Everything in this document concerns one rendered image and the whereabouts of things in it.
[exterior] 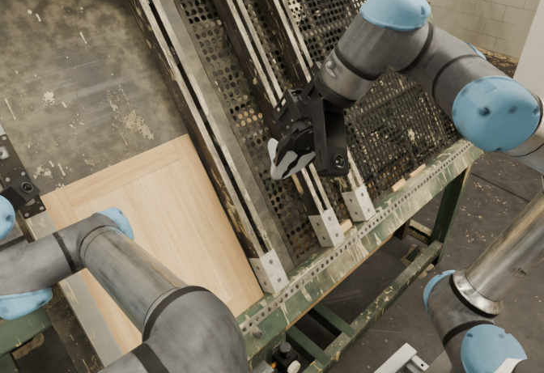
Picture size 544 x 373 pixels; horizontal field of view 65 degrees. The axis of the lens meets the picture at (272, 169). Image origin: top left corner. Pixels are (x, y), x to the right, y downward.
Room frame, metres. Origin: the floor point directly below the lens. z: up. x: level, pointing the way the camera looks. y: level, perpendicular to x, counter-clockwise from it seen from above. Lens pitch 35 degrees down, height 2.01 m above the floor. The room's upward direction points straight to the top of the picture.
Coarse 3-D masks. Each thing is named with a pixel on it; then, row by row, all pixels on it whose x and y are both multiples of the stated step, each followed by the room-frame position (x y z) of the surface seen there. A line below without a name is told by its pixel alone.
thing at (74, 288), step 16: (0, 128) 0.87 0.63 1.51; (0, 176) 0.80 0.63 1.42; (32, 224) 0.74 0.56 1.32; (48, 224) 0.76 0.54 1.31; (64, 288) 0.67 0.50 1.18; (80, 288) 0.68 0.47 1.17; (80, 304) 0.66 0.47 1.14; (96, 304) 0.67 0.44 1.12; (80, 320) 0.63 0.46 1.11; (96, 320) 0.64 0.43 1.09; (96, 336) 0.62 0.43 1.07; (112, 336) 0.63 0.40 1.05; (96, 352) 0.59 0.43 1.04; (112, 352) 0.60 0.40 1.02
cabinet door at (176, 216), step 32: (128, 160) 0.97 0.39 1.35; (160, 160) 1.01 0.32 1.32; (192, 160) 1.06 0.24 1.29; (64, 192) 0.84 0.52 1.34; (96, 192) 0.88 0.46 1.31; (128, 192) 0.91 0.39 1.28; (160, 192) 0.95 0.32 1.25; (192, 192) 1.00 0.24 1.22; (64, 224) 0.79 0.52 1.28; (160, 224) 0.89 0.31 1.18; (192, 224) 0.93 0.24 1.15; (224, 224) 0.97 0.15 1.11; (160, 256) 0.83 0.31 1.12; (192, 256) 0.87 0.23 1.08; (224, 256) 0.91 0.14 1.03; (96, 288) 0.71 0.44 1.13; (224, 288) 0.84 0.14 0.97; (256, 288) 0.88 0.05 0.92; (128, 320) 0.68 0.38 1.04
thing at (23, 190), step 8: (24, 176) 0.67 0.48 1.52; (16, 184) 0.64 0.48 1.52; (24, 184) 0.65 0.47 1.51; (32, 184) 0.66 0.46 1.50; (0, 192) 0.61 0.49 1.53; (8, 192) 0.62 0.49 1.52; (16, 192) 0.63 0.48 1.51; (24, 192) 0.64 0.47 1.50; (32, 192) 0.65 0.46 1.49; (8, 200) 0.60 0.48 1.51; (16, 200) 0.61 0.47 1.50; (24, 200) 0.62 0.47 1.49; (16, 208) 0.60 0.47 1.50
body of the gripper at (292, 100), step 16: (320, 64) 0.62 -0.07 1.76; (320, 80) 0.57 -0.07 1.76; (288, 96) 0.61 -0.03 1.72; (304, 96) 0.60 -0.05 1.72; (320, 96) 0.58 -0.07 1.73; (336, 96) 0.55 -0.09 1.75; (288, 112) 0.60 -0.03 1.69; (304, 112) 0.58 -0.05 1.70; (288, 128) 0.59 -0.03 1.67; (304, 128) 0.56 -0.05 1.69; (304, 144) 0.57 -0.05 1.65
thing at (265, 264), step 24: (144, 0) 1.26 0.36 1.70; (144, 24) 1.25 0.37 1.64; (168, 24) 1.26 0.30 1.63; (168, 48) 1.24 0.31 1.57; (168, 72) 1.18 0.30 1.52; (192, 72) 1.20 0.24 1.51; (192, 96) 1.17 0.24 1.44; (192, 120) 1.11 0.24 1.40; (216, 144) 1.10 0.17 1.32; (216, 168) 1.04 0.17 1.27; (240, 192) 1.02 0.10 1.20; (240, 216) 0.97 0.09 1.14; (240, 240) 0.97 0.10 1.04; (264, 240) 0.95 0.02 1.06; (264, 264) 0.90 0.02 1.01; (264, 288) 0.90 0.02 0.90
